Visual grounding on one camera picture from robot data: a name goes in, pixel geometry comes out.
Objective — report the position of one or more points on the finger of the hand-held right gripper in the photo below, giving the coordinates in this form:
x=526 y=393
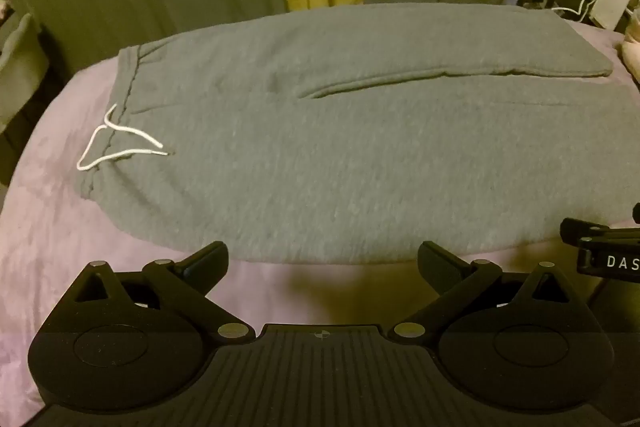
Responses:
x=600 y=229

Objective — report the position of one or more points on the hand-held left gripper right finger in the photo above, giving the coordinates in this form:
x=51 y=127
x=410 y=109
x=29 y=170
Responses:
x=439 y=263

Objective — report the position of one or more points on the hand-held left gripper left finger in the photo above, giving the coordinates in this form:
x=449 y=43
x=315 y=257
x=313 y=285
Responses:
x=202 y=263

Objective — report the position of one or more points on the grey sweat pants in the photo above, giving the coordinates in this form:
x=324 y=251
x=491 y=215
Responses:
x=325 y=147

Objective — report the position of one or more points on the purple fleece blanket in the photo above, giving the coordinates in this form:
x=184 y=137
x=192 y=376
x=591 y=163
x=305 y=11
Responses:
x=45 y=217

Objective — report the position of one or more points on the pink plush toy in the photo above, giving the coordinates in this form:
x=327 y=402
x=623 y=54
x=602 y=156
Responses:
x=631 y=47

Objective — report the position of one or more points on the white box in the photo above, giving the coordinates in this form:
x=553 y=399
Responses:
x=611 y=4

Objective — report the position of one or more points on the grey upholstered furniture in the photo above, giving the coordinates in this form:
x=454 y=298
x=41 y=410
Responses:
x=17 y=57

